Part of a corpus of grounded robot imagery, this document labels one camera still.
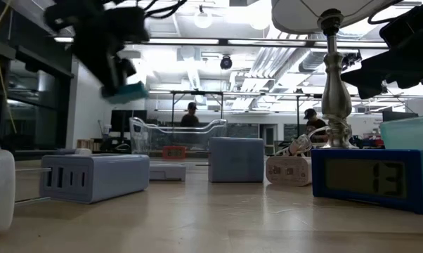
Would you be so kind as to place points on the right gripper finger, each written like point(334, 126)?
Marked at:
point(369, 92)
point(369, 72)

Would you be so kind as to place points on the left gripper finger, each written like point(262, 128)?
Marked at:
point(107, 77)
point(128, 68)

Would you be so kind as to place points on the teal digital clock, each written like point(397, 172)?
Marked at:
point(127, 93)

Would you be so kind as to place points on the red digital clock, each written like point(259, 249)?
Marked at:
point(174, 152)

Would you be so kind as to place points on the dark blue digital clock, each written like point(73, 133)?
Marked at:
point(318, 175)

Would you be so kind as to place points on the light blue multi-port charger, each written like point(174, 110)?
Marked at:
point(102, 175)

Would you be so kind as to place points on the white power adapter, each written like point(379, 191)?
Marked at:
point(167, 173)

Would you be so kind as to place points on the pink wall charger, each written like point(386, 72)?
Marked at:
point(289, 171)

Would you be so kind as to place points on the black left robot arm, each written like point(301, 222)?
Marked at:
point(67, 14)

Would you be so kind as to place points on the silver table lamp white shade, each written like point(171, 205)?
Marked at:
point(334, 95)

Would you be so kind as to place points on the black computer monitor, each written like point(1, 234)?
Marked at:
point(399, 116)
point(122, 121)

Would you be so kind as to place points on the translucent teal plastic tray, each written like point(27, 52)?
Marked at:
point(415, 140)

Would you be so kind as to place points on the clear plastic bin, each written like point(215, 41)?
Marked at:
point(144, 137)

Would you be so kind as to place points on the wooden boxes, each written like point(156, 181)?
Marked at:
point(86, 144)

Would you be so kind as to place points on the round pendant light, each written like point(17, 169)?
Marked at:
point(202, 20)

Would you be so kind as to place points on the light blue cube charger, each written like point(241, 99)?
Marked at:
point(236, 160)

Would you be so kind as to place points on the green white plug adapter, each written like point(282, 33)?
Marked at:
point(0, 189)

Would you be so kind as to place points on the silver ceiling duct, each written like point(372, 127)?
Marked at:
point(310, 61)

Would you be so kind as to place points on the black dome camera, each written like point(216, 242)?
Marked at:
point(226, 62)

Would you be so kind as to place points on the black metal table frame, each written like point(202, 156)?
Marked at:
point(32, 153)

